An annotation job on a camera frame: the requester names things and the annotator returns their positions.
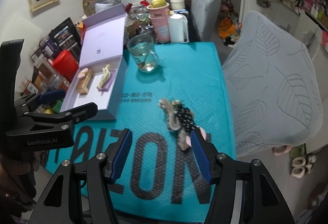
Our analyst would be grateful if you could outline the white lavender gift box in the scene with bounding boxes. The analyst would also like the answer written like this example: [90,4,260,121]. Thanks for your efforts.
[61,4,127,120]

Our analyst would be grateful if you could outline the black printed box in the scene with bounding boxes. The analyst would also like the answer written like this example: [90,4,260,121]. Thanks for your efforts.
[49,18,82,61]

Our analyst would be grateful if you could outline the grey far chair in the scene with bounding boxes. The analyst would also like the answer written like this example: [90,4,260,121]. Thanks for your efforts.
[191,0,221,42]

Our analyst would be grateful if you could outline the yellow green fruit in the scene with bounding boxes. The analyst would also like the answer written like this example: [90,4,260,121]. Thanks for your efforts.
[151,0,166,8]

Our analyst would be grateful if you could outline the gold flower hair clip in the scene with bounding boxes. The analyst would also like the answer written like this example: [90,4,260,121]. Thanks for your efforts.
[171,100,183,109]

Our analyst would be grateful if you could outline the grey leaf pattern chair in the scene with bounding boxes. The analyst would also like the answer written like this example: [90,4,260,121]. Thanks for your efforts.
[222,10,323,157]

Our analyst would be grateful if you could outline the pink stacked cups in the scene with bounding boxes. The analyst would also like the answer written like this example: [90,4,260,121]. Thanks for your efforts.
[147,3,170,43]

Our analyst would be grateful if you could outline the cream hair claw clip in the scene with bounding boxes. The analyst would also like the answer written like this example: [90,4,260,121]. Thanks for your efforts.
[97,64,111,90]

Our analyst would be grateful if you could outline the glass mug with water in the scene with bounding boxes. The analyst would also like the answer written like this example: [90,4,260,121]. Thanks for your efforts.
[126,34,159,73]

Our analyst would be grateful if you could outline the red canister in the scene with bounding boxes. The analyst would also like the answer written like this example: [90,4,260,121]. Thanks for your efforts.
[52,50,78,82]

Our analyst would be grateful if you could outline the clear jar brown contents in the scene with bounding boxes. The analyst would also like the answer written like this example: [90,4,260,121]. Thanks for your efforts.
[21,79,39,95]

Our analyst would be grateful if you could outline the teal bubble mailer mat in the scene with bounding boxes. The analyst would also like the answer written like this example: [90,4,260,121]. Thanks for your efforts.
[46,42,235,222]

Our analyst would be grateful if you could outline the purple box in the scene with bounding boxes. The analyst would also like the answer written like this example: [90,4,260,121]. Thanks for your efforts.
[97,70,117,92]

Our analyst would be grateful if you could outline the pink round compact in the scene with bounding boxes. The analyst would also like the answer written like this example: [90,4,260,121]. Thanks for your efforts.
[78,68,89,79]

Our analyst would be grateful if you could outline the pink round mirror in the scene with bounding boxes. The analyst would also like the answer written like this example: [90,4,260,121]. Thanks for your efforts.
[185,126,207,148]

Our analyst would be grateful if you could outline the gold rectangular box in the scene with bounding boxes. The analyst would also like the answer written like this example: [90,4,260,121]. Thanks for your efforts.
[76,69,94,95]

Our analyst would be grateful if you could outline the black polka dot scrunchie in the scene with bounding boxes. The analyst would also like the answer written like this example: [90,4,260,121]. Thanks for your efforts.
[176,104,197,134]

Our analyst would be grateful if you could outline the gold spoon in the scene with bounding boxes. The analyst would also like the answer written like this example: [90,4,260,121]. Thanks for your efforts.
[138,52,152,68]

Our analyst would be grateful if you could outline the grey marble claw clip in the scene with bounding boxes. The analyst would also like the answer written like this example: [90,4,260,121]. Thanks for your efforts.
[158,98,181,132]

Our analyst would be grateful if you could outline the white paper towel roll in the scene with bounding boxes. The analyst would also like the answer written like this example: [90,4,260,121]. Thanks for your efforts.
[168,14,189,43]

